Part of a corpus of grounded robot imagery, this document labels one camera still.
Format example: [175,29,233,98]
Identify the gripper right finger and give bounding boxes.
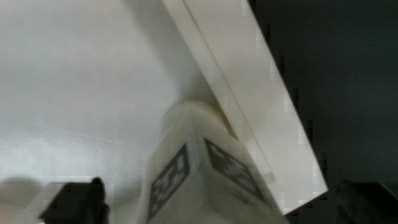
[337,180,398,224]

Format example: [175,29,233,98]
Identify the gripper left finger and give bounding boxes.
[40,177,111,224]

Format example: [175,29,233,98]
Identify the white leg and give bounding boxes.
[138,101,290,224]

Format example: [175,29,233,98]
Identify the white square tabletop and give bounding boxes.
[0,0,328,224]

